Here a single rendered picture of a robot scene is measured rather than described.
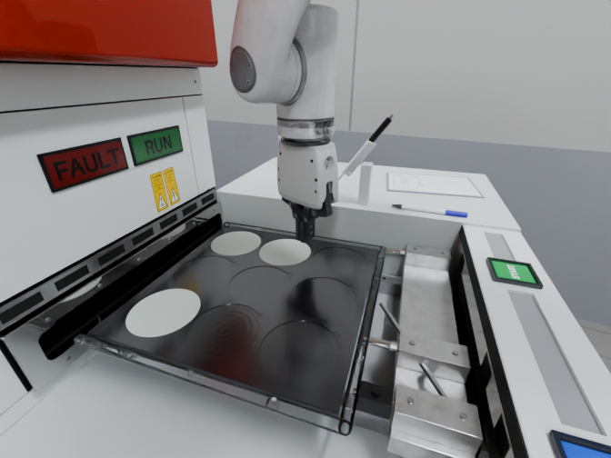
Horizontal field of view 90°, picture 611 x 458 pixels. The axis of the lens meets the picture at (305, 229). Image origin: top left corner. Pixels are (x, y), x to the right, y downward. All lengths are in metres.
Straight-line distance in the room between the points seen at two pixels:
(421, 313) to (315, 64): 0.38
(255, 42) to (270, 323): 0.34
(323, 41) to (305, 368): 0.40
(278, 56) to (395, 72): 1.55
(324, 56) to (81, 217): 0.39
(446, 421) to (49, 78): 0.58
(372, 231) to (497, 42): 1.36
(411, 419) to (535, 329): 0.17
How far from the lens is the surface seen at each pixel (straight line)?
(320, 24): 0.44
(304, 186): 0.47
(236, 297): 0.49
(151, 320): 0.49
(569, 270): 2.15
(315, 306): 0.47
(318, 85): 0.43
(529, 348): 0.40
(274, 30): 0.36
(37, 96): 0.49
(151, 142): 0.59
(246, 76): 0.38
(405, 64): 1.88
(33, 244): 0.50
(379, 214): 0.62
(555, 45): 1.86
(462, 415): 0.38
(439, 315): 0.52
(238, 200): 0.72
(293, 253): 0.59
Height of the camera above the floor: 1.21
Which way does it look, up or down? 27 degrees down
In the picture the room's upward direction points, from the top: straight up
